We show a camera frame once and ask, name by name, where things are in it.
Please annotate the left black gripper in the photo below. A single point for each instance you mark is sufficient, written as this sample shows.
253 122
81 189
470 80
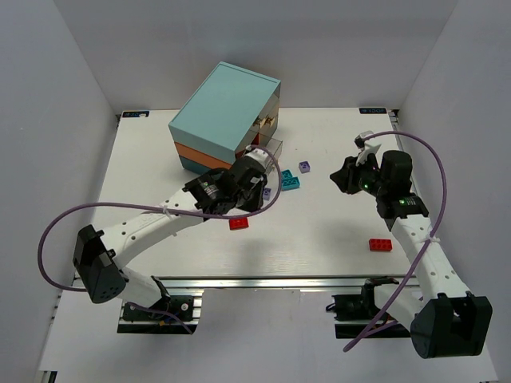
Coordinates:
253 195

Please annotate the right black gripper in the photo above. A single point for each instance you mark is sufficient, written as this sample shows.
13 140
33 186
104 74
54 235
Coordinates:
350 175

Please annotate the clear drawer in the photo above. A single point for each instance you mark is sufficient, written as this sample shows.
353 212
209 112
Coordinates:
274 147

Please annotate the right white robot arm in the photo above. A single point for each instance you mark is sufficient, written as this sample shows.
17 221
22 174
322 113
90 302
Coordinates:
448 320

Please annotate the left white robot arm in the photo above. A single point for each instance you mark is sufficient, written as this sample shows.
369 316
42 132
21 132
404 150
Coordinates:
101 257

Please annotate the small teal lego brick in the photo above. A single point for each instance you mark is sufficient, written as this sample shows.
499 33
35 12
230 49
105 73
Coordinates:
286 174

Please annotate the purple lego brick right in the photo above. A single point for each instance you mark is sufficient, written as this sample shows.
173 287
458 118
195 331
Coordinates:
304 167

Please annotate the red curved lego centre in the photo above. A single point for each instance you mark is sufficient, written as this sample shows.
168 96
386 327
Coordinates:
238 224

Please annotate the large teal lego brick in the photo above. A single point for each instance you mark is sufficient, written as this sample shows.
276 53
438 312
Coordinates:
290 183

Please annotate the right blue table label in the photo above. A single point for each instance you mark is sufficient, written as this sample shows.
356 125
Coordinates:
372 110

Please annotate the blue table label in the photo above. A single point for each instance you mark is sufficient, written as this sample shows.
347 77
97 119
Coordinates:
135 114
372 110

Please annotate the teal orange drawer cabinet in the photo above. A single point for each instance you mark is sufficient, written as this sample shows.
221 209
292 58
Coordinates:
232 108

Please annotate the red 2x3 lego brick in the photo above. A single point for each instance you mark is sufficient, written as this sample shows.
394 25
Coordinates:
380 245

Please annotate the left blue table label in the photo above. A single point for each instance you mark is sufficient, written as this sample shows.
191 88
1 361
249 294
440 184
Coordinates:
135 114

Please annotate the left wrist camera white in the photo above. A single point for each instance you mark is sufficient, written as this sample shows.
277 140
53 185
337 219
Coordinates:
262 157

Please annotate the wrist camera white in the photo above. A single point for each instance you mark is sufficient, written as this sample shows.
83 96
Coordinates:
262 157
365 148

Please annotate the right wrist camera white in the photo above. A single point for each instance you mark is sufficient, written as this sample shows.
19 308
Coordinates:
365 148

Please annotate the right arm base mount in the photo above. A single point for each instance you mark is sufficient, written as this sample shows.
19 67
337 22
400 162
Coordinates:
353 311

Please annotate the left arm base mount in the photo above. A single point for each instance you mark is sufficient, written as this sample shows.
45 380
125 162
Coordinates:
173 314

